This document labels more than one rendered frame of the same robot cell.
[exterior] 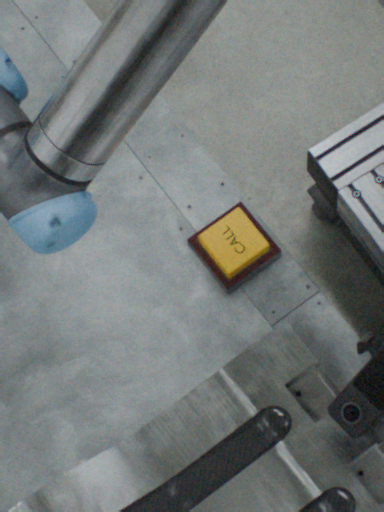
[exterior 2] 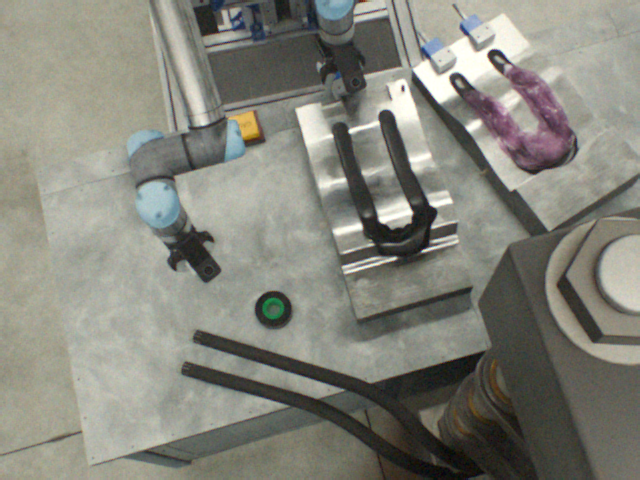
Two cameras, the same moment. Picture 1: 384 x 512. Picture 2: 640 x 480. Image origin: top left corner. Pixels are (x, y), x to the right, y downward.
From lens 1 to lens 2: 0.82 m
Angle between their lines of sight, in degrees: 22
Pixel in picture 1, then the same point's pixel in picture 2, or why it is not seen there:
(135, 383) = (289, 196)
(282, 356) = (311, 115)
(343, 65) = (123, 124)
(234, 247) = (247, 126)
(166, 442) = (329, 178)
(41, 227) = (237, 139)
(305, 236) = not seen: hidden behind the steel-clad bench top
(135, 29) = (184, 39)
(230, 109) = not seen: hidden behind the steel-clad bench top
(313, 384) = (327, 111)
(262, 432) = (341, 136)
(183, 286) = (252, 159)
